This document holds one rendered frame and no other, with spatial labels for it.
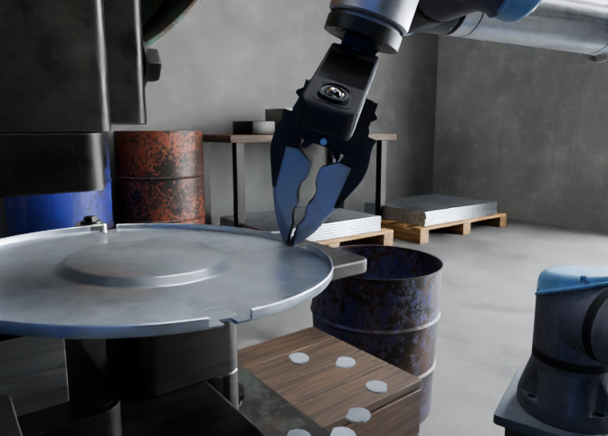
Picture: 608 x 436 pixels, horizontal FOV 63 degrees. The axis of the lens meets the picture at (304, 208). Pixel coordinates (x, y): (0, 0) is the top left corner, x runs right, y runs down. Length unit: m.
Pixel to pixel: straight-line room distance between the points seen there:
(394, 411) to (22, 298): 0.90
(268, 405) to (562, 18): 0.58
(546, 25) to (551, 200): 4.49
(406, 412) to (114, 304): 0.92
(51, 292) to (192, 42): 3.79
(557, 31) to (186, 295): 0.59
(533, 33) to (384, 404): 0.75
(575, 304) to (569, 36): 0.37
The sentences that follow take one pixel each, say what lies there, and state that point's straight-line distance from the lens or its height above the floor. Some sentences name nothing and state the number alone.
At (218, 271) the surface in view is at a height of 0.79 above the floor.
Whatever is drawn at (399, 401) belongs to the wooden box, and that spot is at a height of 0.33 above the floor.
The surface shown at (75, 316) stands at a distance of 0.31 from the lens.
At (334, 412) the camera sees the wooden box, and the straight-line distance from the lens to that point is 1.04.
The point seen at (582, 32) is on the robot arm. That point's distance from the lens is 0.78.
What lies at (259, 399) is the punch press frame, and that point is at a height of 0.64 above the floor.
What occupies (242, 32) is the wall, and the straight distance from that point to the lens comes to 4.31.
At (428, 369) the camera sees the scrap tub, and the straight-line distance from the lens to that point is 1.63.
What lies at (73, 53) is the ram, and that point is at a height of 0.93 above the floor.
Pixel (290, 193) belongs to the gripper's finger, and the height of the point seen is 0.83.
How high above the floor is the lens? 0.89
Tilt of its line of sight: 9 degrees down
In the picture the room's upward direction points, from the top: straight up
